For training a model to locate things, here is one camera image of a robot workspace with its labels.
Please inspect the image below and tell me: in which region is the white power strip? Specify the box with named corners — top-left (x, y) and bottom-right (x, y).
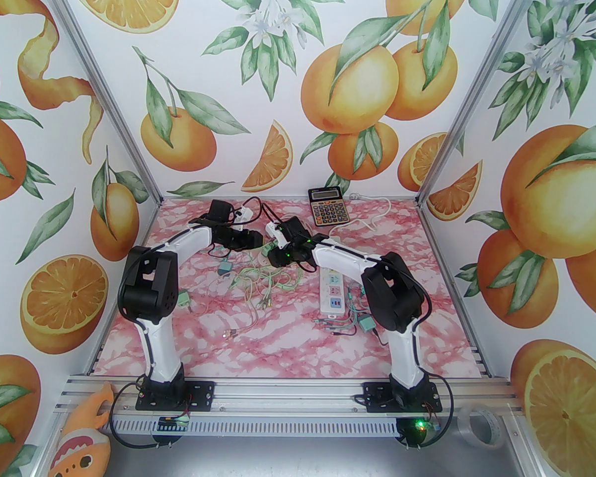
top-left (319, 265), bottom-right (347, 315)

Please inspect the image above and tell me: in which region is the black desk calculator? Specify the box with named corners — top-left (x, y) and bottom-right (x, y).
top-left (308, 187), bottom-right (351, 227)

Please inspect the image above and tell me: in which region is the orange plush toy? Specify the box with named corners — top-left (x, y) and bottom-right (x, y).
top-left (47, 383), bottom-right (112, 477)

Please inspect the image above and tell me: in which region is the clear tape roll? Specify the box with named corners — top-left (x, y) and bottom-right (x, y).
top-left (457, 403), bottom-right (503, 449)

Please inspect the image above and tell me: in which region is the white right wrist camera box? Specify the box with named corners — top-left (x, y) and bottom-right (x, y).
top-left (265, 221), bottom-right (287, 248)

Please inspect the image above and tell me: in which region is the green USB cable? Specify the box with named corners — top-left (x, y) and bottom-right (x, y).
top-left (232, 261), bottom-right (304, 312)

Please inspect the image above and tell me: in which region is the teal USB cable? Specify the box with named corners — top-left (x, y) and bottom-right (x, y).
top-left (312, 311), bottom-right (364, 337)

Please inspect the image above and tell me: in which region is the pink USB cable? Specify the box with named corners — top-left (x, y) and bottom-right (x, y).
top-left (223, 286), bottom-right (259, 340)

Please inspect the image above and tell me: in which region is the white power strip cable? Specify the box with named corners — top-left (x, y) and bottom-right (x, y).
top-left (328, 193), bottom-right (394, 239)

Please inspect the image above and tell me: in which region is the thin black cable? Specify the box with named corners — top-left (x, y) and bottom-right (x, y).
top-left (335, 329), bottom-right (385, 347)

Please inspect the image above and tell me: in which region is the aluminium mounting rail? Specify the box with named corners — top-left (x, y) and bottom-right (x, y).
top-left (55, 373), bottom-right (524, 438)

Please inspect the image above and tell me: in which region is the aluminium frame post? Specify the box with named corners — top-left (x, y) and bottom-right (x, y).
top-left (415, 0), bottom-right (548, 207)
top-left (39, 0), bottom-right (163, 205)

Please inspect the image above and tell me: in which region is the black base cable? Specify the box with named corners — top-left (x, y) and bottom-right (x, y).
top-left (108, 383), bottom-right (189, 450)
top-left (425, 376), bottom-right (453, 447)

